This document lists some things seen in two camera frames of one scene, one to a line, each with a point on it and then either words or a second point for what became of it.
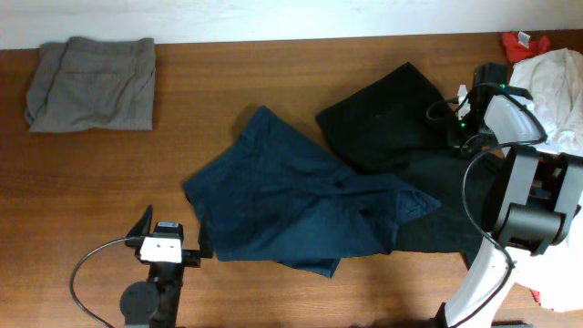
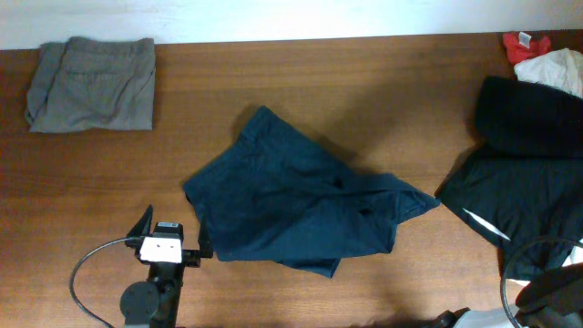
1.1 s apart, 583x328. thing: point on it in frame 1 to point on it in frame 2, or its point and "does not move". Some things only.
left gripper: x=191 y=258 does not move
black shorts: x=384 y=121 to x=520 y=117
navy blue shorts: x=276 y=190 does not move
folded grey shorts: x=81 y=84 does not move
